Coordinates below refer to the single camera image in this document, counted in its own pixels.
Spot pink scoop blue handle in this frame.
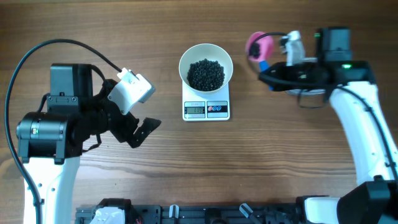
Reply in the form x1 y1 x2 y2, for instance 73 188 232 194
245 31 274 75

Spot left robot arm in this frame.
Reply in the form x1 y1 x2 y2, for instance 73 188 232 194
16 63 160 223

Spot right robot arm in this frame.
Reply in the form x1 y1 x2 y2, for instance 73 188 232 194
246 27 397 223

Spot black beans in scoop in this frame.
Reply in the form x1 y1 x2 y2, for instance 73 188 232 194
249 42 261 58

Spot white bowl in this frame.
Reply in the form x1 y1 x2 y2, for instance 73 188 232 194
178 44 234 95

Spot white digital kitchen scale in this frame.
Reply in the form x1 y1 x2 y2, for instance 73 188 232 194
182 83 231 122

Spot black beans in bowl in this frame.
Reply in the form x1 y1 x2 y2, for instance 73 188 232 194
187 58 225 91

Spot clear plastic container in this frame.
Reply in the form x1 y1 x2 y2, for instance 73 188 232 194
286 89 325 96

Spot right black camera cable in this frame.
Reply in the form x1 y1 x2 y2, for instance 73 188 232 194
247 31 398 181

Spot black camera cable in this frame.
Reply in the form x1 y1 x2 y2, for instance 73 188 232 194
4 39 124 224
247 31 398 181

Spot left black camera cable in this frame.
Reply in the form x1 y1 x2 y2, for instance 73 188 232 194
4 39 124 224

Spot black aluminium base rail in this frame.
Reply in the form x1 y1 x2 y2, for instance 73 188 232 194
74 203 305 224

